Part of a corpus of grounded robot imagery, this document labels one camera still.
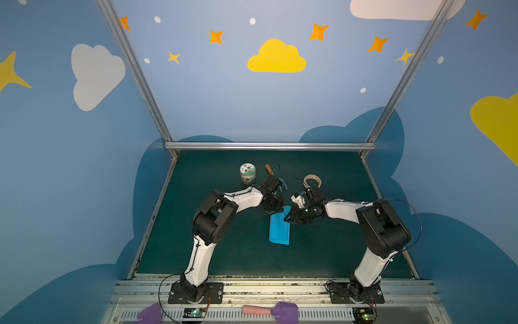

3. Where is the cyan paper sheet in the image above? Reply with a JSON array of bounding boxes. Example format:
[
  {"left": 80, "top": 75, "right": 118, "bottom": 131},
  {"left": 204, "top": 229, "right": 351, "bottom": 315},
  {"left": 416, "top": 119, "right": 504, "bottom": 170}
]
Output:
[{"left": 268, "top": 206, "right": 291, "bottom": 245}]

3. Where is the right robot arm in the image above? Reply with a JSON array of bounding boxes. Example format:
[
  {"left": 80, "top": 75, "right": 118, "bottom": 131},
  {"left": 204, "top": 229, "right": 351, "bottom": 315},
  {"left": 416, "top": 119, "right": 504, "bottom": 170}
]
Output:
[{"left": 284, "top": 186, "right": 411, "bottom": 304}]

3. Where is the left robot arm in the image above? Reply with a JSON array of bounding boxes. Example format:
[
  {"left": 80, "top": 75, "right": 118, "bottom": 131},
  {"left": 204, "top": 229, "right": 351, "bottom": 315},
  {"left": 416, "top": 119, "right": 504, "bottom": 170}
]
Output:
[{"left": 179, "top": 175, "right": 286, "bottom": 302}]

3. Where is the white double-sided tape roll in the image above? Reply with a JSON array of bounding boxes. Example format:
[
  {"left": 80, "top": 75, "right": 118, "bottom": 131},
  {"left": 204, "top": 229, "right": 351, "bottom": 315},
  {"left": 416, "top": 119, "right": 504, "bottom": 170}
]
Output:
[{"left": 303, "top": 174, "right": 322, "bottom": 189}]

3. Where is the small patterned jar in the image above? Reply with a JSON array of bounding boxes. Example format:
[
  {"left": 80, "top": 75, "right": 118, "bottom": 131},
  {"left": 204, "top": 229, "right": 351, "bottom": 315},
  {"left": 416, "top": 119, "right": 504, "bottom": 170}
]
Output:
[{"left": 240, "top": 163, "right": 256, "bottom": 185}]

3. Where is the right green circuit board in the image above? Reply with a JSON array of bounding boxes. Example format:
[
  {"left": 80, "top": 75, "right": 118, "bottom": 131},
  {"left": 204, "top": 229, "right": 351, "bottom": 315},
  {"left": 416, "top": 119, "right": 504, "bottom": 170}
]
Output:
[{"left": 353, "top": 308, "right": 377, "bottom": 323}]

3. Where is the green circuit board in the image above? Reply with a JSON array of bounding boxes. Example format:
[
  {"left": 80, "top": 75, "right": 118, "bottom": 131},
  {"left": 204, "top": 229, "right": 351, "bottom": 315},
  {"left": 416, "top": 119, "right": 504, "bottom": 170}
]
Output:
[
  {"left": 182, "top": 308, "right": 207, "bottom": 319},
  {"left": 353, "top": 308, "right": 377, "bottom": 323}
]

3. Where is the left green circuit board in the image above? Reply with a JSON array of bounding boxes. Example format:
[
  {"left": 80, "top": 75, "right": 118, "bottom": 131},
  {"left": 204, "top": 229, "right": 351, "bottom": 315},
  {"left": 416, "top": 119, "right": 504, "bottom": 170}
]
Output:
[{"left": 182, "top": 308, "right": 207, "bottom": 319}]

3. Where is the purple scoop left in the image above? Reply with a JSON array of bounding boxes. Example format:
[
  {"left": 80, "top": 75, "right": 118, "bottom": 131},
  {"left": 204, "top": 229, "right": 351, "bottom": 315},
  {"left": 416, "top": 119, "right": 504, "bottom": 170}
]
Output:
[{"left": 135, "top": 302, "right": 162, "bottom": 324}]

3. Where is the blue garden fork wooden handle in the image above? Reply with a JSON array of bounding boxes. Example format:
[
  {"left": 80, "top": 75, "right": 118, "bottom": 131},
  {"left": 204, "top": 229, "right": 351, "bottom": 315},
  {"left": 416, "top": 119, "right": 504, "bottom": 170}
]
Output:
[{"left": 265, "top": 164, "right": 288, "bottom": 192}]

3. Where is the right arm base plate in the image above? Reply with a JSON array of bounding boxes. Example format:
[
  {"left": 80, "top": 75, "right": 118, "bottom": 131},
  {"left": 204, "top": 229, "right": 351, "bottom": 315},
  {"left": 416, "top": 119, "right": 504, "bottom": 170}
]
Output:
[{"left": 325, "top": 281, "right": 385, "bottom": 304}]

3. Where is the aluminium back frame rail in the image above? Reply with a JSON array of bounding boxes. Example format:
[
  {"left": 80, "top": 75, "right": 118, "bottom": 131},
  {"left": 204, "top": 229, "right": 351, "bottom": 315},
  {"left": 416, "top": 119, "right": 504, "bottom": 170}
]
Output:
[{"left": 165, "top": 142, "right": 376, "bottom": 151}]

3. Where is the purple shovel pink handle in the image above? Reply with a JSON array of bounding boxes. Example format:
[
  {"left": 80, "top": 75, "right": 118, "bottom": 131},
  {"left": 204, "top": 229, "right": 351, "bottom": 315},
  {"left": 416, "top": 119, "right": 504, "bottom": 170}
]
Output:
[{"left": 242, "top": 302, "right": 299, "bottom": 324}]

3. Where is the right side floor rail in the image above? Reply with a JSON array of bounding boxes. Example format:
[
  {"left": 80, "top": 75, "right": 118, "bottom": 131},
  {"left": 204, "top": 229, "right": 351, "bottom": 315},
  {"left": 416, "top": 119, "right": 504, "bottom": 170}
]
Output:
[{"left": 359, "top": 159, "right": 420, "bottom": 279}]

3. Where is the floor rail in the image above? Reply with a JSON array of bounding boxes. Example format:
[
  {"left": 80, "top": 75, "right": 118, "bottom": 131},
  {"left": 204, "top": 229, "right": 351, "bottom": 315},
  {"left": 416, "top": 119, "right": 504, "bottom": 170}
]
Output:
[
  {"left": 126, "top": 157, "right": 178, "bottom": 280},
  {"left": 359, "top": 159, "right": 420, "bottom": 279}
]

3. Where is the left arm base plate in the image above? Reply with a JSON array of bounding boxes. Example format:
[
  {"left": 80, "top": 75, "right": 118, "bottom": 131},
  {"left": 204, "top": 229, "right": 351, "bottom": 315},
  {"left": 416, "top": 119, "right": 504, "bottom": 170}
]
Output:
[{"left": 167, "top": 282, "right": 224, "bottom": 305}]

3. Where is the front aluminium rail base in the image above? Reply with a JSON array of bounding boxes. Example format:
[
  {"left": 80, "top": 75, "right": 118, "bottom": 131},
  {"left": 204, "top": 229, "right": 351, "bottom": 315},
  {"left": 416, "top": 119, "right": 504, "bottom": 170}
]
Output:
[{"left": 102, "top": 274, "right": 452, "bottom": 323}]

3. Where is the left side floor rail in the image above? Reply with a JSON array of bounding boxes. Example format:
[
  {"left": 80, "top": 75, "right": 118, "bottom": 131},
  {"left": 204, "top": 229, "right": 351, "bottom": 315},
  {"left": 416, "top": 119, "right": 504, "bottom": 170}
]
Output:
[{"left": 126, "top": 157, "right": 178, "bottom": 280}]

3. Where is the aluminium right corner post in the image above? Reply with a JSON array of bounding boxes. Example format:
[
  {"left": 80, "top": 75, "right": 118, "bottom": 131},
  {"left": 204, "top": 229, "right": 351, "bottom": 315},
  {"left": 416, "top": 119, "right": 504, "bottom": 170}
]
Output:
[{"left": 360, "top": 0, "right": 455, "bottom": 160}]

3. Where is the aluminium corner post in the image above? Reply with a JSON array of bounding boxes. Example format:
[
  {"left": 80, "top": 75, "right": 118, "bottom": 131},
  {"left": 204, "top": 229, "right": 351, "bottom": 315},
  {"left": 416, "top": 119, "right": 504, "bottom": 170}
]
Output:
[
  {"left": 97, "top": 0, "right": 173, "bottom": 144},
  {"left": 360, "top": 0, "right": 455, "bottom": 160}
]

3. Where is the aluminium left corner post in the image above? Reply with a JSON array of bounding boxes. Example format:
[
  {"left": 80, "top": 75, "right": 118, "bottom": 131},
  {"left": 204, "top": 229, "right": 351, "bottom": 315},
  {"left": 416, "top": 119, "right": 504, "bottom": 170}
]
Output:
[{"left": 97, "top": 0, "right": 173, "bottom": 144}]

